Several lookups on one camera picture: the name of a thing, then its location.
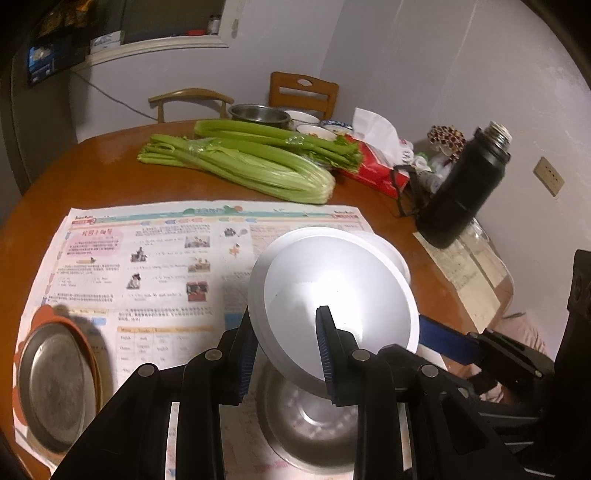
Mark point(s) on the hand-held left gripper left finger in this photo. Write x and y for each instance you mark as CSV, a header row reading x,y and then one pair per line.
x,y
244,364

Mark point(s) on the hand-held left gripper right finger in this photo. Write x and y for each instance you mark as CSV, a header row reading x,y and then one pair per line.
x,y
325,355

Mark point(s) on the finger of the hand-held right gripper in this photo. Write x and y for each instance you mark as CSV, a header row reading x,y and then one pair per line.
x,y
448,344

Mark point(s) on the stainless steel bowl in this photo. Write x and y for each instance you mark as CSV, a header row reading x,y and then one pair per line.
x,y
304,429

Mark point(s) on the large white bowl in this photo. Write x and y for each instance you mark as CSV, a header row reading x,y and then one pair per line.
x,y
332,277

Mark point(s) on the round metal plate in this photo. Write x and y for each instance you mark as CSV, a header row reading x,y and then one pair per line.
x,y
51,387

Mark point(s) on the person's pink trousers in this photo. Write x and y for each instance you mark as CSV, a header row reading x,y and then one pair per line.
x,y
517,332

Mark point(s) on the paper sheet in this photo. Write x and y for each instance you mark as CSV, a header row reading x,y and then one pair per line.
x,y
475,277

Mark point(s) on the printed newspaper sheet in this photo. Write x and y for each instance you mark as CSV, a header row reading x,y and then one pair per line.
x,y
161,286

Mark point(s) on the black thermos bottle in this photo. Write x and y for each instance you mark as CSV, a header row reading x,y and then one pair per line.
x,y
461,194

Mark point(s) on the white plastic packets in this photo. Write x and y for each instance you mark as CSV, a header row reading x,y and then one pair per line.
x,y
422,164

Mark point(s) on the red tissue pack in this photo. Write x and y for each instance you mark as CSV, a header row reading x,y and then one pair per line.
x,y
374,168

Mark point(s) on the long celery bunch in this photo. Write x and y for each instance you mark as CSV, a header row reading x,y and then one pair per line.
x,y
258,173

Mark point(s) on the red white patterned pouch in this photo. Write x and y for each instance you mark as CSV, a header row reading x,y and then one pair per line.
x,y
445,138

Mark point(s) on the white dish with food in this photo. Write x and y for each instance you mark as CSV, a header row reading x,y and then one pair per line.
x,y
316,131

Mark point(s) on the white tissue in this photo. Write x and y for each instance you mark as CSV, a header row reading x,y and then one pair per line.
x,y
374,129

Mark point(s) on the blue patterned bowl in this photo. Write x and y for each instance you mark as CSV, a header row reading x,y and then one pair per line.
x,y
339,127

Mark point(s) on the leafy celery bunch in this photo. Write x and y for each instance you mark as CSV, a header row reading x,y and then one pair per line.
x,y
240,131

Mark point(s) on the plain white dish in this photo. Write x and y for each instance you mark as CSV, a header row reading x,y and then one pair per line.
x,y
302,116

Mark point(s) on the steel pot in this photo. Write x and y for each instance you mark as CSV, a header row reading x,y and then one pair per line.
x,y
258,113

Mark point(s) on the wooden chair with cut-out back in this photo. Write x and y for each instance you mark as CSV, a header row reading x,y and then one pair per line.
x,y
286,97

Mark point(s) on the wooden arched-back chair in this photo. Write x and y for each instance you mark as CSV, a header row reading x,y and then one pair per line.
x,y
194,94

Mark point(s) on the grey refrigerator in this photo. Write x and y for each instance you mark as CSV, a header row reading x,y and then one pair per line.
x,y
27,120

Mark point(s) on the small jar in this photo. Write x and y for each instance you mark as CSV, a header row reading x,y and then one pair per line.
x,y
213,25

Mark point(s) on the white box on windowsill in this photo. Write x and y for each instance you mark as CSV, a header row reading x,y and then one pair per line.
x,y
105,42

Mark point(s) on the window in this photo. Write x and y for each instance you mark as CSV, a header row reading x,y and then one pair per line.
x,y
171,18

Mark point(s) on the blue box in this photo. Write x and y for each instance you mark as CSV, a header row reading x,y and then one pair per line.
x,y
46,64

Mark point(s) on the side rack with jars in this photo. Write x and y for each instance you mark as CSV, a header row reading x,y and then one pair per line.
x,y
51,27

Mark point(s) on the wall socket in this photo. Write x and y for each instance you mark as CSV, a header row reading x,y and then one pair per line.
x,y
549,176

